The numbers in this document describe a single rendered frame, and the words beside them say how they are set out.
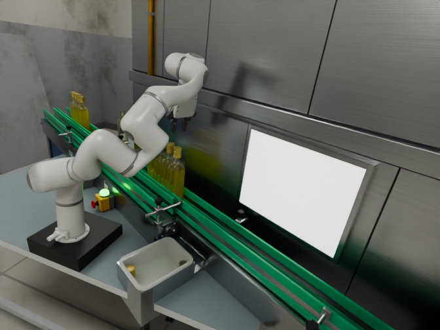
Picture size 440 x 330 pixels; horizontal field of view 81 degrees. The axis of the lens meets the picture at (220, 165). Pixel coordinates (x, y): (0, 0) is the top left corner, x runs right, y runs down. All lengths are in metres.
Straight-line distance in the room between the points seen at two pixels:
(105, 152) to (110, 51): 4.30
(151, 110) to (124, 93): 4.20
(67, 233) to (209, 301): 0.59
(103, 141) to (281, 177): 0.57
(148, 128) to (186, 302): 0.60
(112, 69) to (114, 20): 0.74
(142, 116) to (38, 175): 0.37
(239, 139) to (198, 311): 0.62
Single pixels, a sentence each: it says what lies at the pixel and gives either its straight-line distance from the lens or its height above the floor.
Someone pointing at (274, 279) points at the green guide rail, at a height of 0.93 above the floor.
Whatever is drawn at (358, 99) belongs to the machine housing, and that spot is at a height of 1.47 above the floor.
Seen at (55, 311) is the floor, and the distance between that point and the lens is 2.05.
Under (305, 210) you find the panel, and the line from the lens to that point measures 0.90.
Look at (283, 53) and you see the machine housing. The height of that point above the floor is 1.57.
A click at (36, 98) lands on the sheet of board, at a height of 0.75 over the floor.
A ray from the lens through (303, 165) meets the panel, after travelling 0.86.
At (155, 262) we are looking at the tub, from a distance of 1.10.
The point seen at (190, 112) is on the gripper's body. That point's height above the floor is 1.32.
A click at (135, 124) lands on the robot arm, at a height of 1.34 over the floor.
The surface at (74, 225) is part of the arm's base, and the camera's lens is 1.15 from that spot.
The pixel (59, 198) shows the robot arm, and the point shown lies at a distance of 1.10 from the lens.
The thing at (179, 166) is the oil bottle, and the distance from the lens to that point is 1.11.
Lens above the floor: 1.54
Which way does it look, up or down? 23 degrees down
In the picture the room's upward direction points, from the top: 7 degrees clockwise
